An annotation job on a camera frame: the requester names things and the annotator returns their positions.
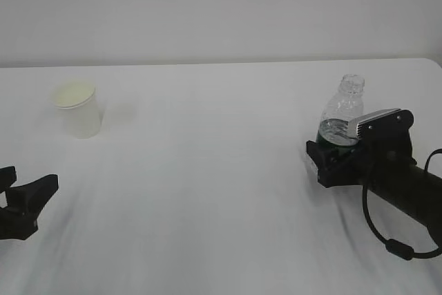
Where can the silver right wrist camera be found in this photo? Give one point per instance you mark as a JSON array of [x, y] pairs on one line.
[[380, 125]]

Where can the white paper cup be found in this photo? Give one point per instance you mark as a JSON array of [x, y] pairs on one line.
[[77, 105]]

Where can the clear water bottle green label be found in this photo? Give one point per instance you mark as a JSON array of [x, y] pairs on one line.
[[344, 106]]

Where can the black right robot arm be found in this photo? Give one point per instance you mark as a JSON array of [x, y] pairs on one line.
[[423, 205]]

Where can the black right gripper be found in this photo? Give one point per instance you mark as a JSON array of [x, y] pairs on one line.
[[386, 167]]

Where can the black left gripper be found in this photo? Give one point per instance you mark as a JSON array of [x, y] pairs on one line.
[[24, 203]]

